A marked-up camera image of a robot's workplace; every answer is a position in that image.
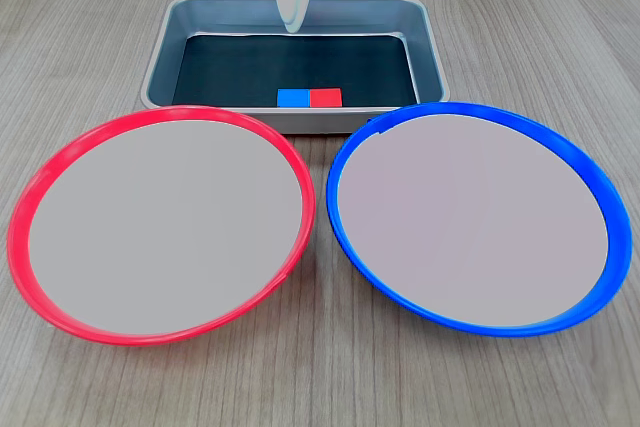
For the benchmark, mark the black tray mat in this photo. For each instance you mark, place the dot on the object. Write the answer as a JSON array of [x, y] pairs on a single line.
[[240, 72]]

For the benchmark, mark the steel tray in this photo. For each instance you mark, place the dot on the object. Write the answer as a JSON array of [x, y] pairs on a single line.
[[169, 57]]

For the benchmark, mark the red-rimmed white plate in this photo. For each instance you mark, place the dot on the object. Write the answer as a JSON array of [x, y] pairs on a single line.
[[150, 227]]

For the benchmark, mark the blue-rimmed white plate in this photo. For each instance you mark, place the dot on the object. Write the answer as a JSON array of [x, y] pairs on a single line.
[[475, 222]]

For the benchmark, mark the red cube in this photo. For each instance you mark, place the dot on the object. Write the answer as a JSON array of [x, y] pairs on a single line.
[[326, 97]]

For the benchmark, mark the blue cube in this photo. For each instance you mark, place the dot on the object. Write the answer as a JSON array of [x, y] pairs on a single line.
[[293, 98]]

